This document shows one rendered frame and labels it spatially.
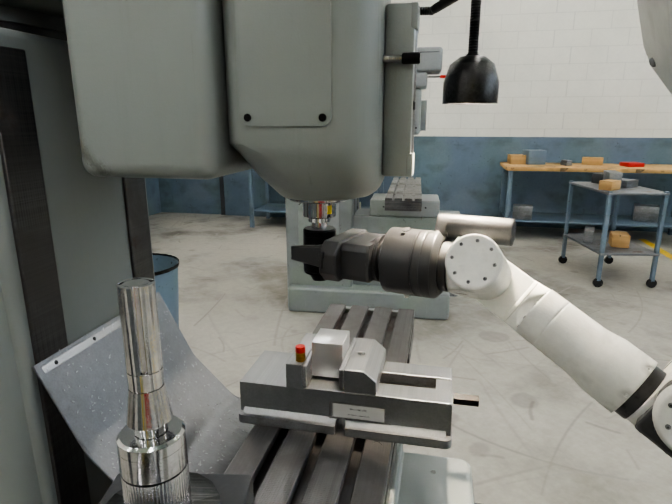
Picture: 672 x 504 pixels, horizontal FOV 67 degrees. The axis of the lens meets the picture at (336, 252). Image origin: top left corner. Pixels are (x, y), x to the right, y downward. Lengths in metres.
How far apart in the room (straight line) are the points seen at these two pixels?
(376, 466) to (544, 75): 6.76
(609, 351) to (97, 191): 0.75
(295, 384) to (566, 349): 0.43
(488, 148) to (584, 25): 1.81
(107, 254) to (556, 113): 6.76
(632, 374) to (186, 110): 0.57
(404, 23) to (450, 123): 6.52
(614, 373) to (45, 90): 0.79
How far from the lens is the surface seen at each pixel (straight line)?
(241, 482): 0.48
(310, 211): 0.70
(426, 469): 0.98
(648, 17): 0.46
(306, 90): 0.61
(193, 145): 0.64
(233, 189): 7.83
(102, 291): 0.92
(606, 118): 7.46
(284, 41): 0.62
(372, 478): 0.78
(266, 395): 0.87
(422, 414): 0.83
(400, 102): 0.67
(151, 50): 0.67
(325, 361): 0.84
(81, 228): 0.87
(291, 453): 0.82
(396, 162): 0.67
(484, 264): 0.59
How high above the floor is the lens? 1.41
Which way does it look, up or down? 15 degrees down
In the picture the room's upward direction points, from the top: straight up
